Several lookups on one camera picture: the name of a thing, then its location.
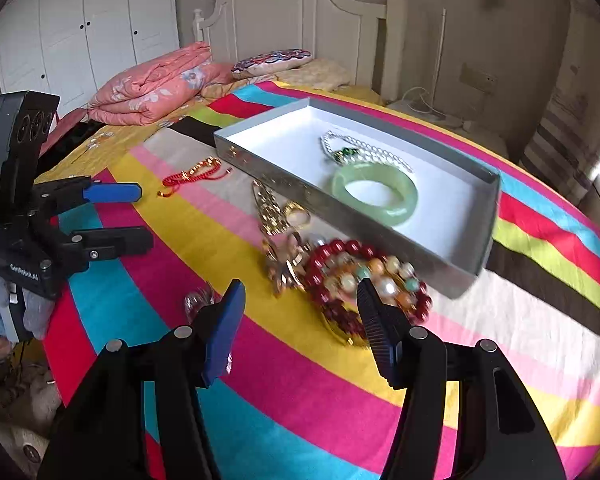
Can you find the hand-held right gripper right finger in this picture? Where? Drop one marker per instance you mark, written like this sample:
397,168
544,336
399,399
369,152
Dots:
375,320

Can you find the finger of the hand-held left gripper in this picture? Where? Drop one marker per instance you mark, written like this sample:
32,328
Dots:
125,242
112,192

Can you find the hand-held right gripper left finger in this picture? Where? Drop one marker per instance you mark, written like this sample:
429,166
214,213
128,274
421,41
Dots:
225,330

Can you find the gold bangle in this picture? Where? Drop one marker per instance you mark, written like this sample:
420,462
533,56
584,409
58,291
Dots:
342,335

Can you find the ornate gold pendant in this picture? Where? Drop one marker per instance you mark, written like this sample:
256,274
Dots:
280,265

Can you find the white shallow box tray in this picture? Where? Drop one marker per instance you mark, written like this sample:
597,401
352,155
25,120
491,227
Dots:
300,145

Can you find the rainbow striped blanket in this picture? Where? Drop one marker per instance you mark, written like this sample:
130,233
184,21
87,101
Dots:
280,385

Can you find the folded pink floral quilt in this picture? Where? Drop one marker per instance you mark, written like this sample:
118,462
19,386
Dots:
150,85

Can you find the green jade bangle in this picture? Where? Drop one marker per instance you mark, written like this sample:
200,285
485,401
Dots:
370,171

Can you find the white wardrobe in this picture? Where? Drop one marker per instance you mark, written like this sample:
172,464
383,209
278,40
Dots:
80,25

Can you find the embroidered round-pattern pillow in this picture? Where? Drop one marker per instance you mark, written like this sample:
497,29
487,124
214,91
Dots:
270,62

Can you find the white nightstand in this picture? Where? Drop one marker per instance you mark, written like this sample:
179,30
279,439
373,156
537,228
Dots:
480,135

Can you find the beige pillow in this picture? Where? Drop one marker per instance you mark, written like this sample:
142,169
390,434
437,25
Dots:
325,72

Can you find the white wooden headboard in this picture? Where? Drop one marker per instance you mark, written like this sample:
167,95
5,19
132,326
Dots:
290,15

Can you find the printed striped curtain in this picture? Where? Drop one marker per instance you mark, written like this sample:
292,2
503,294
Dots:
560,125

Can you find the beige wall socket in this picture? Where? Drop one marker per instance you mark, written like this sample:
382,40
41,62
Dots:
477,76

